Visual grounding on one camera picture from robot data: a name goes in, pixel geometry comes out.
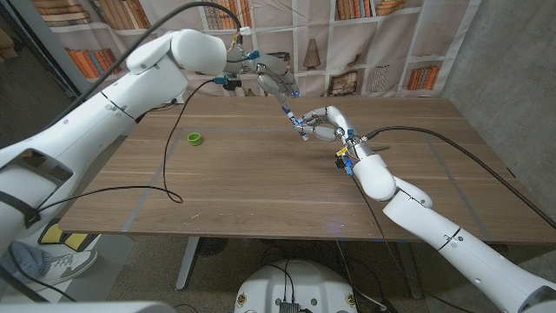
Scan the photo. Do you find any printed bookshelf backdrop cloth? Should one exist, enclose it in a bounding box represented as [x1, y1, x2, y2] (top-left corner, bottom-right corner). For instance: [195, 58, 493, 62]
[30, 0, 482, 117]

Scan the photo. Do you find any black round ribbed object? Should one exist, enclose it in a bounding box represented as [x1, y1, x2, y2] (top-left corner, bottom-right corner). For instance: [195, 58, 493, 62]
[197, 237, 229, 257]

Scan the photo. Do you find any yellow black foot pedal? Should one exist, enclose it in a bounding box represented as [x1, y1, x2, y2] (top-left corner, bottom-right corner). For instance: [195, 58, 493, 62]
[37, 216, 102, 252]

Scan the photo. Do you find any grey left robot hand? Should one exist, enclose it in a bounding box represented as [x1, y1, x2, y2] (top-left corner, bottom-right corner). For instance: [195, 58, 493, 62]
[225, 45, 301, 112]

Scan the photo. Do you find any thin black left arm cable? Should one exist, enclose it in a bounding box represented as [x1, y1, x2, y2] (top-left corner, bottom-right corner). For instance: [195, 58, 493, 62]
[36, 78, 218, 214]

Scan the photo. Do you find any grey metal table leg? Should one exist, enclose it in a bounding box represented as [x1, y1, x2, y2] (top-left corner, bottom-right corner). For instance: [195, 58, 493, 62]
[397, 241, 423, 301]
[175, 236, 201, 291]

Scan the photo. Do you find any grey white sneaker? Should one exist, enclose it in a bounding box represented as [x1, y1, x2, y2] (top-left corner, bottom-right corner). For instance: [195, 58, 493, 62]
[41, 249, 100, 286]

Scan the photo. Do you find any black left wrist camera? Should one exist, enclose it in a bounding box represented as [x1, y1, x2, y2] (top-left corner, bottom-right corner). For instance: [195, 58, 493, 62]
[212, 74, 243, 91]

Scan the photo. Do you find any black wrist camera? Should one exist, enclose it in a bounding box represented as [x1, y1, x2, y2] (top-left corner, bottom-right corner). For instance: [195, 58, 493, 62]
[212, 74, 243, 91]
[334, 156, 355, 177]

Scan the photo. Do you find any black torso cable loop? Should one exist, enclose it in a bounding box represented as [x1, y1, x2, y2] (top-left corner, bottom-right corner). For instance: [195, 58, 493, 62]
[259, 245, 297, 303]

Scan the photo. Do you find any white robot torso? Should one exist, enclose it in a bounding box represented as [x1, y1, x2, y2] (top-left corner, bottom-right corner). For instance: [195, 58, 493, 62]
[233, 259, 361, 313]

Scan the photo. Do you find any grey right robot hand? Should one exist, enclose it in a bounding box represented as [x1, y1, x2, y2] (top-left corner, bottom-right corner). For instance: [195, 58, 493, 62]
[293, 105, 374, 160]

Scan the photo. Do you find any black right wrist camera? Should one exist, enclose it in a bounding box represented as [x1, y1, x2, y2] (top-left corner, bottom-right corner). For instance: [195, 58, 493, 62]
[334, 156, 355, 177]

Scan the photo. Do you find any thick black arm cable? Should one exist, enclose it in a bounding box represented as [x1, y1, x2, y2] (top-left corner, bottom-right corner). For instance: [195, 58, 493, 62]
[43, 1, 243, 130]
[359, 125, 556, 230]

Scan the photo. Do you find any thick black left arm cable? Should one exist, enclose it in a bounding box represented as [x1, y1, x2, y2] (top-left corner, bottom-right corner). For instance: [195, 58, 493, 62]
[43, 1, 243, 130]

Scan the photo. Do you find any black floor cable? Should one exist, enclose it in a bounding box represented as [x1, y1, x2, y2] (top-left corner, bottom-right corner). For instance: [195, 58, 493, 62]
[334, 240, 355, 313]

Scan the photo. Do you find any person leg in blue jeans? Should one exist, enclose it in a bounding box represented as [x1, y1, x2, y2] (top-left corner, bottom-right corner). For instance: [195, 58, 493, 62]
[8, 241, 53, 279]

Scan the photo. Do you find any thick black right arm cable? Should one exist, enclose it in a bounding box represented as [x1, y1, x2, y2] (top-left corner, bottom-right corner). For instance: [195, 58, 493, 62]
[359, 125, 556, 230]

